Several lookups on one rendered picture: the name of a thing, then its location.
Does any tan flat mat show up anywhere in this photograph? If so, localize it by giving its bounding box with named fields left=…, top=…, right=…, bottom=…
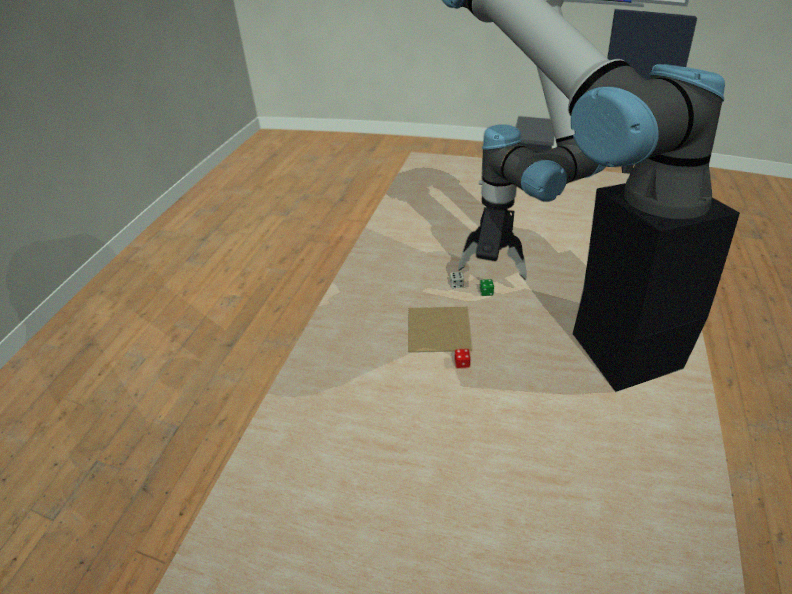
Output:
left=408, top=307, right=472, bottom=352

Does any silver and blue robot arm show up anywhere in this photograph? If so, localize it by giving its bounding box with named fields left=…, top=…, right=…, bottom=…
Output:
left=442, top=0, right=725, bottom=219

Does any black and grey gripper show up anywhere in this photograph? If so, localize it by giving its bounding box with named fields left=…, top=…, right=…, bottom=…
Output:
left=458, top=197, right=527, bottom=280

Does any red die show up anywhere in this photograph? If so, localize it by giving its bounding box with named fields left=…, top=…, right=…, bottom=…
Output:
left=455, top=349, right=471, bottom=368

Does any green die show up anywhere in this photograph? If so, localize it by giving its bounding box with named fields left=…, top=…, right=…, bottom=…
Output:
left=480, top=279, right=494, bottom=296

